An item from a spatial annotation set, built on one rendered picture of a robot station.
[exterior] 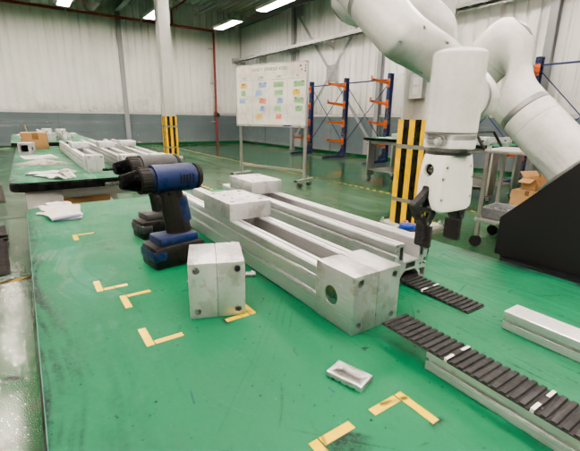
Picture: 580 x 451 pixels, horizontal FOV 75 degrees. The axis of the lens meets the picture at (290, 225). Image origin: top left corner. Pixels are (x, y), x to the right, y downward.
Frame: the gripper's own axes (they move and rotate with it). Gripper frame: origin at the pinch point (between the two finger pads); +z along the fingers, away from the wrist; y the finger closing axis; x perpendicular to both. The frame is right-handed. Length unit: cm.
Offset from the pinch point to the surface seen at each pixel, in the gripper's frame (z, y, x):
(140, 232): 9, -40, 60
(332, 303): 7.8, -23.7, 1.1
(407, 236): 2.8, 2.4, 8.5
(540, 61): -123, 703, 317
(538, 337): 10.0, -1.9, -19.9
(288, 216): 5.2, -4.9, 42.3
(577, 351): 9.8, -1.2, -24.7
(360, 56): -188, 735, 807
